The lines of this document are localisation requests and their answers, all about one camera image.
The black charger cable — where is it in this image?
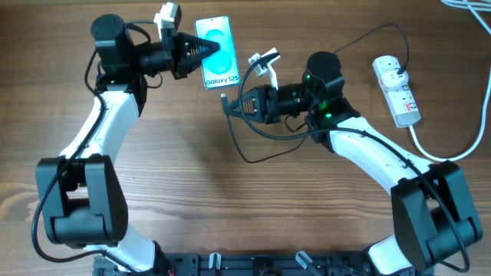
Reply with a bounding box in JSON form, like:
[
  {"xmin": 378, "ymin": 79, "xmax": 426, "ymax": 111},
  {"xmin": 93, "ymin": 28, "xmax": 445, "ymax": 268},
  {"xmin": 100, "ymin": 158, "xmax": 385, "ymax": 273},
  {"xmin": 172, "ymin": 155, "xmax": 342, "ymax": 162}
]
[{"xmin": 219, "ymin": 23, "xmax": 410, "ymax": 164}]

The blue Galaxy smartphone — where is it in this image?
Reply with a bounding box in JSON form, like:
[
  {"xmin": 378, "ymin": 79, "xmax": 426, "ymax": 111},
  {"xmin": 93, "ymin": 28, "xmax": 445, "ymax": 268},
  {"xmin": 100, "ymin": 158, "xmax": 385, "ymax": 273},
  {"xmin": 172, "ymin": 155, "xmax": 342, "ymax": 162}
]
[{"xmin": 195, "ymin": 15, "xmax": 240, "ymax": 90}]

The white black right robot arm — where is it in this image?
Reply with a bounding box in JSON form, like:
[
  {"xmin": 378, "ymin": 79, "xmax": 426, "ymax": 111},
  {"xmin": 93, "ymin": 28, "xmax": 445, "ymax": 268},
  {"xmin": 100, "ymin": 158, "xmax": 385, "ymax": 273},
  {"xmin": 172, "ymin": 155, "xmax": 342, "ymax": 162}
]
[{"xmin": 222, "ymin": 51, "xmax": 483, "ymax": 275}]

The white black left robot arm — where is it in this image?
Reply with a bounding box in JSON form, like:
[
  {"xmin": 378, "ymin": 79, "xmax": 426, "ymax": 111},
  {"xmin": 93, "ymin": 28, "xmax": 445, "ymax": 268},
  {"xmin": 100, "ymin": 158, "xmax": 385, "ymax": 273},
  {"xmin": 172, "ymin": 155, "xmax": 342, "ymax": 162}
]
[{"xmin": 32, "ymin": 14, "xmax": 220, "ymax": 275}]

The white USB charger plug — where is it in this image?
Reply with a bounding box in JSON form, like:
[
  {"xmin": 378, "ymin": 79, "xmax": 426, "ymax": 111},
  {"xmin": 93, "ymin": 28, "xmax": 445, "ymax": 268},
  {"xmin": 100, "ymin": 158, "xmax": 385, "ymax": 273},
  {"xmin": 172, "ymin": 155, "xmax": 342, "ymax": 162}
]
[{"xmin": 378, "ymin": 70, "xmax": 409, "ymax": 91}]

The white power strip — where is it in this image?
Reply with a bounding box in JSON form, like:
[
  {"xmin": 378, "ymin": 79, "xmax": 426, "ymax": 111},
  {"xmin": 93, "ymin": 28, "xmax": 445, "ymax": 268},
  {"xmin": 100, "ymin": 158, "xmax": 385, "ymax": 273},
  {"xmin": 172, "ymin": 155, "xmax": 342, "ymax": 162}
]
[{"xmin": 372, "ymin": 55, "xmax": 421, "ymax": 128}]

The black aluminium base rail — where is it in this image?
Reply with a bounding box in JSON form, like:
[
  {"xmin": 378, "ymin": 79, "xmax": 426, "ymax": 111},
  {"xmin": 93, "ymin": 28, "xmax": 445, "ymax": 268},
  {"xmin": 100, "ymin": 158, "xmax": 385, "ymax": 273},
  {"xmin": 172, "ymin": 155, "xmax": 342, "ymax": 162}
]
[{"xmin": 91, "ymin": 251, "xmax": 435, "ymax": 276}]

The white power strip cord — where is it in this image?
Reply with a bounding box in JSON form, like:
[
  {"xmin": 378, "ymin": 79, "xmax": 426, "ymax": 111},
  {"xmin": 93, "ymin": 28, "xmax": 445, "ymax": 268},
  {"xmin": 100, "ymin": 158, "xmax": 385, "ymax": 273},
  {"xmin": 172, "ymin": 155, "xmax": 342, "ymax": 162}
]
[{"xmin": 408, "ymin": 0, "xmax": 491, "ymax": 163}]

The white bundled cable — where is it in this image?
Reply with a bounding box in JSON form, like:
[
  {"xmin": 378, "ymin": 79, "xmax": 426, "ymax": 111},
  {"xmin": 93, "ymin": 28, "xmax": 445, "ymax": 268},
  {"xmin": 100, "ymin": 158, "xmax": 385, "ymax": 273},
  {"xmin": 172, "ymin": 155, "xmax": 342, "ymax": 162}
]
[{"xmin": 440, "ymin": 0, "xmax": 491, "ymax": 12}]

